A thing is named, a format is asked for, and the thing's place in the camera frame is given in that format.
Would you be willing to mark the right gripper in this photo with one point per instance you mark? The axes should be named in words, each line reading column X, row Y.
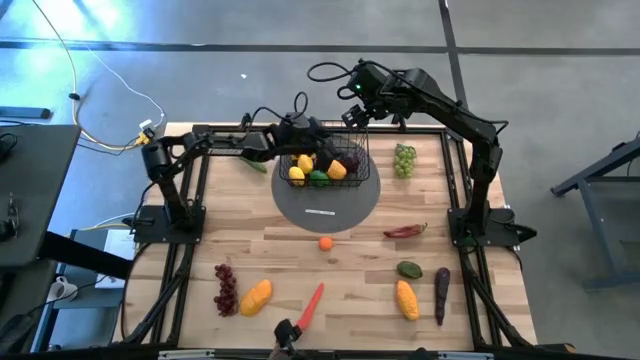
column 372, row 87

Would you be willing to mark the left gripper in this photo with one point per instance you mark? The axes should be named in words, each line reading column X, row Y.
column 300, row 135

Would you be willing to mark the green grape bunch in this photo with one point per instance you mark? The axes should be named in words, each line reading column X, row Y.
column 404, row 161

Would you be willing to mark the green cucumber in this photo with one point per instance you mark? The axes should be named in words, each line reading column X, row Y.
column 257, row 166

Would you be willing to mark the small orange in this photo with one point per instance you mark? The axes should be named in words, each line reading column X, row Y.
column 325, row 243

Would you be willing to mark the red chili pepper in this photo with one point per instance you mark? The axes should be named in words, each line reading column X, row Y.
column 402, row 231

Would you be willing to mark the green avocado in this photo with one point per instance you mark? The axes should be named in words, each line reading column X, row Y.
column 410, row 270

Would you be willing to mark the large yellow-orange mango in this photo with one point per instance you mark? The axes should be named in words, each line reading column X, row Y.
column 256, row 298

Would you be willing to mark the yellow corn cob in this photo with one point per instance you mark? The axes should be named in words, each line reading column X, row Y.
column 407, row 300

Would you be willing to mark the red grape bunch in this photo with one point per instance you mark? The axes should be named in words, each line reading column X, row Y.
column 226, row 292

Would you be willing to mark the purple eggplant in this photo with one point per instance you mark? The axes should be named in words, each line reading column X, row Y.
column 441, row 295

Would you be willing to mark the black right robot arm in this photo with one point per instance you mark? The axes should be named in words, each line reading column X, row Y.
column 450, row 107

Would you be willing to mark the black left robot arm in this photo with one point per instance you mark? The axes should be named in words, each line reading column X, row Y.
column 225, row 147

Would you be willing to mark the grey round woven mat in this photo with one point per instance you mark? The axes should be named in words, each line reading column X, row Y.
column 350, row 210

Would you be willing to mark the white yellow plug connectors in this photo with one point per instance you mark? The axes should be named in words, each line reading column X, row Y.
column 146, row 132

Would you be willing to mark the white box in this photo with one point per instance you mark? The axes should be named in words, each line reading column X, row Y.
column 117, row 250

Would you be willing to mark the dark blue metal cart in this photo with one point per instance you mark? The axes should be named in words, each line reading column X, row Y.
column 595, row 165

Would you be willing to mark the black side table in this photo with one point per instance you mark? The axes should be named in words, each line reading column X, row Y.
column 35, row 190

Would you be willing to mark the white mug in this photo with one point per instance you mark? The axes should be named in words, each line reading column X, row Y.
column 62, row 290

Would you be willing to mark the dark flat bar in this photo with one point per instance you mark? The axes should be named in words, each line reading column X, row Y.
column 25, row 112

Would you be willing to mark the black aluminium table frame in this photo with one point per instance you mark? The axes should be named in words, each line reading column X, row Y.
column 425, row 131

